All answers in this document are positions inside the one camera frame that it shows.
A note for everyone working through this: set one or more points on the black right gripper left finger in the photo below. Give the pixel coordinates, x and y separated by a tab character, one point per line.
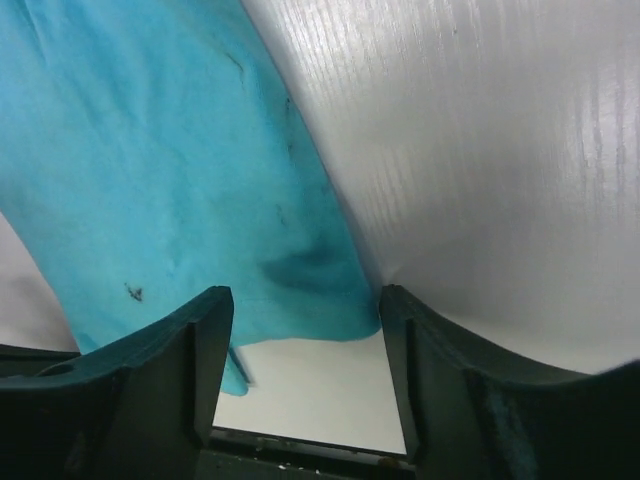
141	407

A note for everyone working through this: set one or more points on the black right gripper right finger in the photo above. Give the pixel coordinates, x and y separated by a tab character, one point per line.
470	409

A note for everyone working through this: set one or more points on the turquoise t shirt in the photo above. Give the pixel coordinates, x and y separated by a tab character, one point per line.
150	150

